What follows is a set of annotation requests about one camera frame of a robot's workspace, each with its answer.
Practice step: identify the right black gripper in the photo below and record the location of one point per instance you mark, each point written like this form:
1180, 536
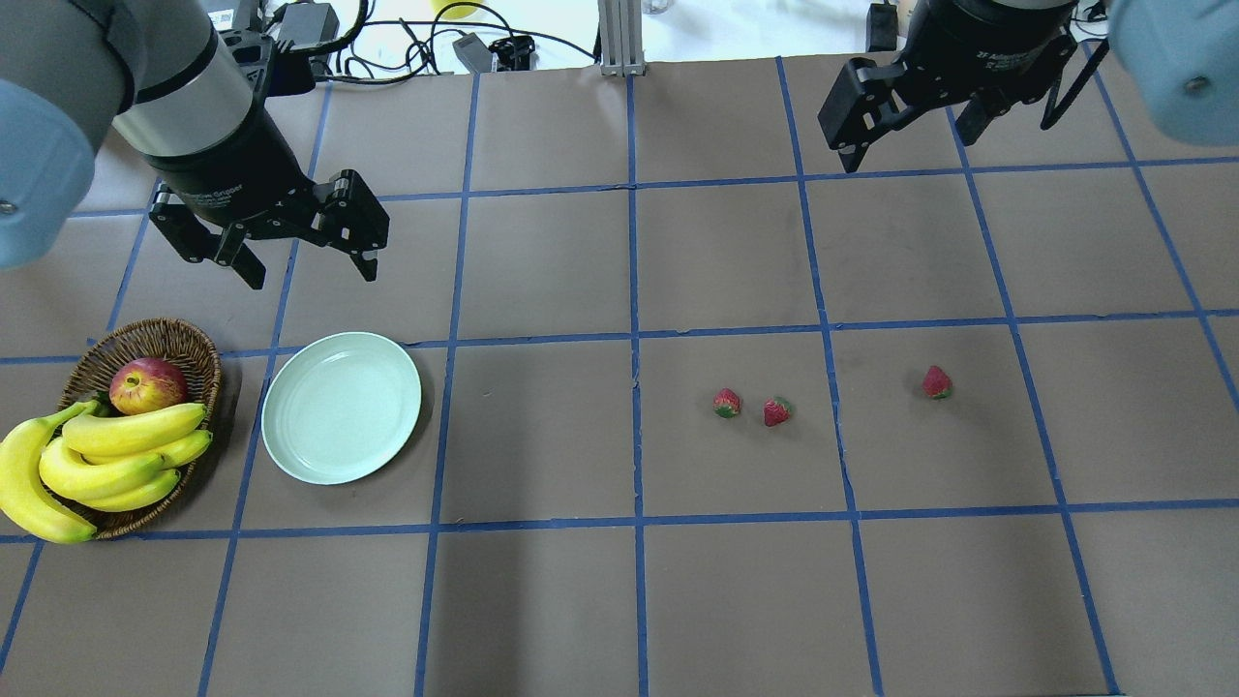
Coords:
997, 37

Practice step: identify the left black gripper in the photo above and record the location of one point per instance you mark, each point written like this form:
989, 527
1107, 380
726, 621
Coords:
230, 170

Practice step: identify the strawberry three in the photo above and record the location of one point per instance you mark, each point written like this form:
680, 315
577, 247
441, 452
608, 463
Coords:
937, 384

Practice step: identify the strawberry two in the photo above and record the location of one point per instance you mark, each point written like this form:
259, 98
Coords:
776, 411

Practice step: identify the strawberry one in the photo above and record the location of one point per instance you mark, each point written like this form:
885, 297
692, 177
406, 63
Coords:
727, 403

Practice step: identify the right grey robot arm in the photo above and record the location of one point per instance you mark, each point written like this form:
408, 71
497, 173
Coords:
1182, 56

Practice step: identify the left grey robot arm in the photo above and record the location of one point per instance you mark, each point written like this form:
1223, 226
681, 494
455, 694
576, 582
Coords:
191, 102

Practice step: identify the pale green plate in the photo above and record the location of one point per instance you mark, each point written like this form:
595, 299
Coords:
341, 408

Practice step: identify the red apple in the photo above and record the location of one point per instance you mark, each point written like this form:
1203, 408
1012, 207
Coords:
147, 384

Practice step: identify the black power adapter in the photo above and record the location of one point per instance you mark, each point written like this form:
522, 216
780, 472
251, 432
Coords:
305, 32

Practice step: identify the woven wicker basket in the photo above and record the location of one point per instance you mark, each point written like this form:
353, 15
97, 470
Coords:
196, 356

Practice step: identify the yellow banana bunch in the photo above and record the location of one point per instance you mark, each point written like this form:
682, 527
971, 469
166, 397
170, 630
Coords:
62, 469

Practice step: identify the aluminium frame post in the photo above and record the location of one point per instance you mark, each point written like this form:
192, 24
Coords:
622, 51

